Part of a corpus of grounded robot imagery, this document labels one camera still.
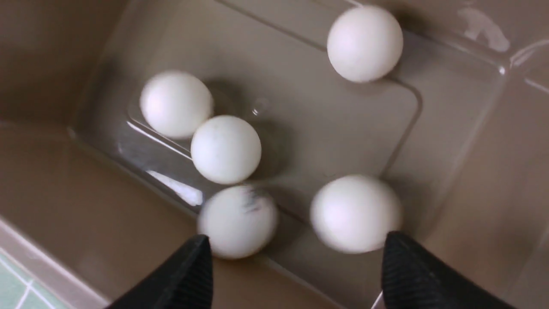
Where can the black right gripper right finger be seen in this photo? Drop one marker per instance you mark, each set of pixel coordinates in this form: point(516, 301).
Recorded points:
point(414, 278)

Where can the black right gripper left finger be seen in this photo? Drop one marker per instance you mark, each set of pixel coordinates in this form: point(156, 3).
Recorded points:
point(183, 281)

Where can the white ball with printed logo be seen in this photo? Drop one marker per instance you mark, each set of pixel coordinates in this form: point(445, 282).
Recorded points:
point(239, 221)

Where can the white ball cluster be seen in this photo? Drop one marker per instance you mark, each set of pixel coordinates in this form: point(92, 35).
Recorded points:
point(365, 43)
point(354, 214)
point(226, 150)

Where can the white ball cluster back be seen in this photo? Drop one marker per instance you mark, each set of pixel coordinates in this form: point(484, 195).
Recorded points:
point(226, 150)

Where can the olive green plastic bin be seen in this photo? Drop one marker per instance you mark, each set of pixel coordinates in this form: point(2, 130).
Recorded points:
point(458, 128)

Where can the green checkered tablecloth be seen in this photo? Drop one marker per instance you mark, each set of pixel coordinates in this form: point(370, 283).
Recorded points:
point(20, 290)

